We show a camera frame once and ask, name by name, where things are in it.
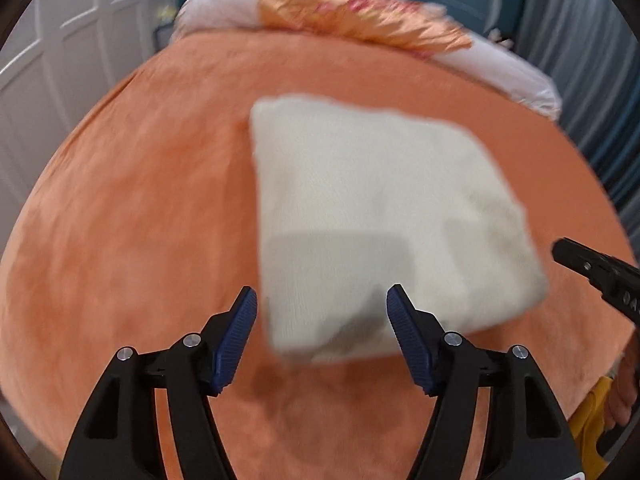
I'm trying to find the orange satin pillow cover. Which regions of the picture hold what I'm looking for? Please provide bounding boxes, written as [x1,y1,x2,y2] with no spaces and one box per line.
[257,0,473,58]

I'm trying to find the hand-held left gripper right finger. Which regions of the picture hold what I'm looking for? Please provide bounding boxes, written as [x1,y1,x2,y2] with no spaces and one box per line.
[386,284,581,480]

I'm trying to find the person's right hand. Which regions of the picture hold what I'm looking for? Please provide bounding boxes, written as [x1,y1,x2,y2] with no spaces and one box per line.
[602,344,639,432]

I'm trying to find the grey pleated curtain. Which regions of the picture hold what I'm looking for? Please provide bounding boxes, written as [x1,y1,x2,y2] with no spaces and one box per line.
[515,0,640,221]

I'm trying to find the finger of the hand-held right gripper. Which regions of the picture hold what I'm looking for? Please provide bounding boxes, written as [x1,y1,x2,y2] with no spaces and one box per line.
[551,238,615,292]

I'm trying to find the person's yellow pants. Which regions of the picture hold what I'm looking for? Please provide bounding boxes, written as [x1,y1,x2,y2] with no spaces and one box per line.
[570,375,617,480]

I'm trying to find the cream knit sweater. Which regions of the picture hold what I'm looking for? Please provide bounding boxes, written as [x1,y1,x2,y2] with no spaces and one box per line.
[248,92,551,366]

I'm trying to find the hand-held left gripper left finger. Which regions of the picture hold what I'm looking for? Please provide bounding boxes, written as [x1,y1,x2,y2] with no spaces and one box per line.
[60,286,259,480]

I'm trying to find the long white pillow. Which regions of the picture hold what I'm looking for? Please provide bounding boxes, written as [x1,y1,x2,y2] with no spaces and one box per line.
[170,0,563,121]

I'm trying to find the white panelled wardrobe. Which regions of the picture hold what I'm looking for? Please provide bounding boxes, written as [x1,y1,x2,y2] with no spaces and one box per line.
[0,0,178,211]

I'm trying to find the orange fleece blanket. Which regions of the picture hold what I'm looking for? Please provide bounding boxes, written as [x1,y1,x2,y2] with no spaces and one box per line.
[0,27,633,480]

